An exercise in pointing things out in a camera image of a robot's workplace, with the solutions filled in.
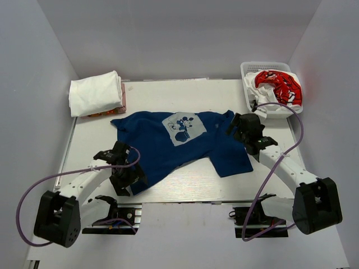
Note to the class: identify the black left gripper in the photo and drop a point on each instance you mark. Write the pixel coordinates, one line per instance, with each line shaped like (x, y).
(120, 185)

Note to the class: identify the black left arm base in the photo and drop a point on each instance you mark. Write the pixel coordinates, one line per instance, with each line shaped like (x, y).
(123, 220)

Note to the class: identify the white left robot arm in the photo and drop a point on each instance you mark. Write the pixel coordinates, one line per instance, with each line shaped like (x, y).
(64, 213)

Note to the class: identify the white plastic basket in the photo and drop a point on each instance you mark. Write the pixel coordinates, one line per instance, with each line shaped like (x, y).
(247, 67)

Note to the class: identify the folded red patterned t-shirt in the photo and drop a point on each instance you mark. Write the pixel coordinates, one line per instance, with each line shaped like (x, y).
(110, 112)

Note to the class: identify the white t-shirt with red print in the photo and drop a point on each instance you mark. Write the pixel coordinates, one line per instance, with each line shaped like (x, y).
(273, 86)

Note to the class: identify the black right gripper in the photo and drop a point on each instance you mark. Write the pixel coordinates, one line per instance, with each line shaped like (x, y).
(235, 121)

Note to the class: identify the folded white t-shirt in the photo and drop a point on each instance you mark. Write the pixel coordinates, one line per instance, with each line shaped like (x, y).
(95, 94)

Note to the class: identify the folded pink t-shirt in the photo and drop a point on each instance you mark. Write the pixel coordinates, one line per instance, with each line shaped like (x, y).
(123, 109)

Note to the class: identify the blue Mickey t-shirt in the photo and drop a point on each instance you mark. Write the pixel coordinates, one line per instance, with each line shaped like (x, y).
(166, 141)

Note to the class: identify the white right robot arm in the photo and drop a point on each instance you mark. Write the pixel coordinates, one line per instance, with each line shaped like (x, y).
(315, 205)

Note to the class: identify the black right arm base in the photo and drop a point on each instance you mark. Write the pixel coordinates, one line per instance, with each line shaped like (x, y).
(257, 222)

